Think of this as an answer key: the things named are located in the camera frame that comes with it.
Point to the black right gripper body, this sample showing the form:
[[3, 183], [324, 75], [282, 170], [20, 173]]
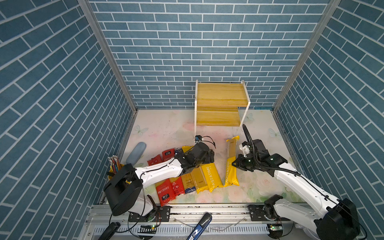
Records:
[[247, 162]]

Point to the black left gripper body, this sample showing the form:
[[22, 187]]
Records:
[[208, 158]]

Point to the yellow pastatime bag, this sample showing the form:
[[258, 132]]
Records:
[[199, 180], [212, 176], [231, 171]]

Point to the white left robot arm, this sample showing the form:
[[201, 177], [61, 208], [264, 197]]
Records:
[[125, 190]]

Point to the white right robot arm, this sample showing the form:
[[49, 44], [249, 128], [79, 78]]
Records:
[[327, 218]]

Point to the blue moli pasta bag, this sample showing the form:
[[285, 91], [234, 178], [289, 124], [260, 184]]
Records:
[[186, 179]]

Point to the wooden two-tier shelf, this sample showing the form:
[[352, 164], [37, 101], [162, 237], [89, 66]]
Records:
[[220, 104]]

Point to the red spaghetti bag inner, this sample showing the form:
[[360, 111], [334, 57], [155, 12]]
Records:
[[177, 183]]

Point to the red spaghetti bag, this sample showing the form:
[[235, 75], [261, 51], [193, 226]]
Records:
[[177, 183], [165, 193]]

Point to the red spaghetti bag outer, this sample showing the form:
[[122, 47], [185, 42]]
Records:
[[165, 193]]

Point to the blue black handheld tool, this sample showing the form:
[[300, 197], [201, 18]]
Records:
[[200, 227]]

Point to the grey-blue glasses case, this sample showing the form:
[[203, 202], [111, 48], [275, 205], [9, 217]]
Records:
[[136, 153]]

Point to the yellow pencil cup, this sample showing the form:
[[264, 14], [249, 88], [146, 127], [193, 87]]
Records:
[[115, 166]]

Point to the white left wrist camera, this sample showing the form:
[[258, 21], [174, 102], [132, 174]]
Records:
[[198, 138]]

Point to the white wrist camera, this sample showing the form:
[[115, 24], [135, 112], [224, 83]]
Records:
[[198, 138], [245, 149]]

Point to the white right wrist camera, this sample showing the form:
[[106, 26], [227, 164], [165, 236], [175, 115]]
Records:
[[245, 149]]

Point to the aluminium mounting rail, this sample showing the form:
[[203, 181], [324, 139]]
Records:
[[195, 221]]

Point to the black handle tool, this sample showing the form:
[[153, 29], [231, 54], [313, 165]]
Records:
[[110, 231]]

